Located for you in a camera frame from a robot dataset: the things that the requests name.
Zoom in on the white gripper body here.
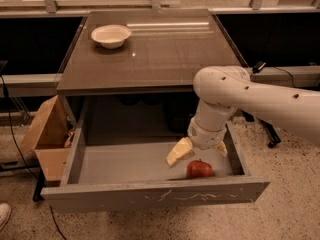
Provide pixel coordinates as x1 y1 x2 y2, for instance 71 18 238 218
187 118 227 150

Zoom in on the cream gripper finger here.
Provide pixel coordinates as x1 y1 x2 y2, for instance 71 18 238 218
166 137 195 167
215 142 228 156

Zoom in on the red apple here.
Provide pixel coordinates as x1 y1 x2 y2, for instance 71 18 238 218
187 160 213 178

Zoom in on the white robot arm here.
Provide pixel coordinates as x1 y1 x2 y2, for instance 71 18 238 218
166 66 320 167

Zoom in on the open grey top drawer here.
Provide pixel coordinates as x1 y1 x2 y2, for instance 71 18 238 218
42 96 270 213

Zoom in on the grey cabinet with counter top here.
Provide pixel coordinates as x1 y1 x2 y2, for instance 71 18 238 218
55 8 252 142

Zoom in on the black table leg with caster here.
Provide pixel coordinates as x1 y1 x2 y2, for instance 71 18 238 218
241 111 281 149

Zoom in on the white paper bowl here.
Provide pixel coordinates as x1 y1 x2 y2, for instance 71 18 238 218
91 25 131 49

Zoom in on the brown cardboard box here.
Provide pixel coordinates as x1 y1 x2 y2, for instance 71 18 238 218
20 96 70 187

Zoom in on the white shoe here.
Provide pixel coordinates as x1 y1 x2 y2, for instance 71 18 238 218
0 203 12 231

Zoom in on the small black adapter on rail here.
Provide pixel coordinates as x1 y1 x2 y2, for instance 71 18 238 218
252 61 266 74

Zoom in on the black floor cable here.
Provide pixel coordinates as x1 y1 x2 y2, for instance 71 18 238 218
0 74 68 240

